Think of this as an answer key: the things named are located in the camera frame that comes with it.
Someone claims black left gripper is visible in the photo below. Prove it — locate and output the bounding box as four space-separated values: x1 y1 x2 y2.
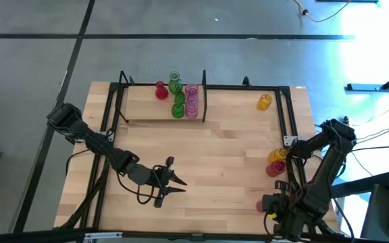
126 155 188 209

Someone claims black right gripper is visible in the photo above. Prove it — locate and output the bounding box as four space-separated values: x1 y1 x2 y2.
261 180 305 242

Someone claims red teardrop glass vase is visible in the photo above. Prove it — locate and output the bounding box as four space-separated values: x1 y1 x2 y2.
154 80 170 101

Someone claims yellow ribbed glass vase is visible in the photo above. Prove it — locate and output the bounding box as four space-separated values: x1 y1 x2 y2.
257 93 273 111

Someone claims black desk crossbar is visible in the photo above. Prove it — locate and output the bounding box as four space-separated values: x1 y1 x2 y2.
329 171 389 199

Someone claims dark grey chair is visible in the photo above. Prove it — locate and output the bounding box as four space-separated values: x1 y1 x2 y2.
359 184 389 243

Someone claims black horizontal beam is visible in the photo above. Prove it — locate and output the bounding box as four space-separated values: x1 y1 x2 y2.
0 227 389 243

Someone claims grey desk base bar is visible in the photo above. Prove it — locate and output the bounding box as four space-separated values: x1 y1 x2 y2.
345 66 389 92

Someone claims wooden shelf with black frame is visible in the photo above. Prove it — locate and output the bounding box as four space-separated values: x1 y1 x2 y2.
108 68 209 123

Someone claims silver metal bracket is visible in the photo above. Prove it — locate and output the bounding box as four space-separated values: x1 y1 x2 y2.
84 232 124 241

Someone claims black curved power cable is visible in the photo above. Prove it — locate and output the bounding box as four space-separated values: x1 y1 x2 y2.
65 148 93 177

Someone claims black aluminium rig frame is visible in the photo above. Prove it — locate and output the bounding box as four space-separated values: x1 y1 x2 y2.
54 80 342 237

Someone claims beige floor cable with plug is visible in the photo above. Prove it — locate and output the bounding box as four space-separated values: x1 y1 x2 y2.
293 0 353 23

